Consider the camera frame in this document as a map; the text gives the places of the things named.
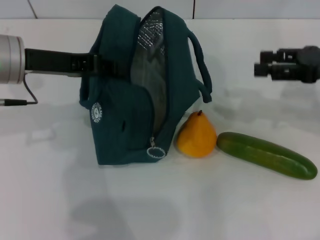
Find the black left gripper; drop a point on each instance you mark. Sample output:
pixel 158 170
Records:
pixel 47 62

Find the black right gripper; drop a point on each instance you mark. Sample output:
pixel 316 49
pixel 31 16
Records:
pixel 297 66

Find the dark teal insulated bag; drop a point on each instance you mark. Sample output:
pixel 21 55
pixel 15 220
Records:
pixel 117 120

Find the green cucumber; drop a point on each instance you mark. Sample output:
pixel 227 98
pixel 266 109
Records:
pixel 265 155

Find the yellow orange pear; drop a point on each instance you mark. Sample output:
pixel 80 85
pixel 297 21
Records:
pixel 197 140

